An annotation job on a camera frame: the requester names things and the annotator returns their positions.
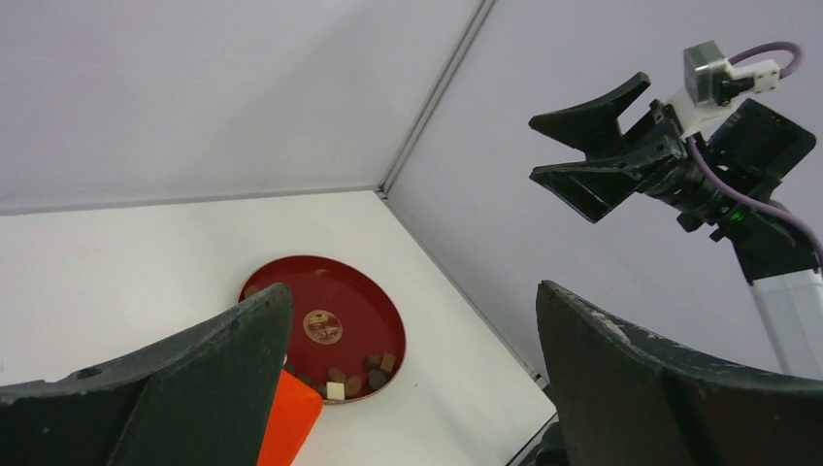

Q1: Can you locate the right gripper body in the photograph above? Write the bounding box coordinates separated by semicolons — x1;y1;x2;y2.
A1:
621;99;705;206

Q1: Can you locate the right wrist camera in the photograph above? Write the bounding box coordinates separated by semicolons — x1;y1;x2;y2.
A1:
666;41;780;140

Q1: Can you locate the red round tray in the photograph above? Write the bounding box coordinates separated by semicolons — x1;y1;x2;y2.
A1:
238;255;407;405

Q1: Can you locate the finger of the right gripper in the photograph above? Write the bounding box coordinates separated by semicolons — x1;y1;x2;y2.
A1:
529;154;633;223
528;72;650;160

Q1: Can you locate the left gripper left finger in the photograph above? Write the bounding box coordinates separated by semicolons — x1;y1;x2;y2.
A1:
1;283;293;465

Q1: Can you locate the orange box lid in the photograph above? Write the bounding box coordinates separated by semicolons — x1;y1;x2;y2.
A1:
256;370;323;466

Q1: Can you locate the white square chocolate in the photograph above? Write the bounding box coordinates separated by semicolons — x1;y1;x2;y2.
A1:
325;381;346;402

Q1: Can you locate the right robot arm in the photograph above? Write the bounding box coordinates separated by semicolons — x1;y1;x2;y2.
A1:
529;72;822;380

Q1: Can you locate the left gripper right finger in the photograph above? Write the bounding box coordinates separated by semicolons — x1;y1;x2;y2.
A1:
536;281;822;465

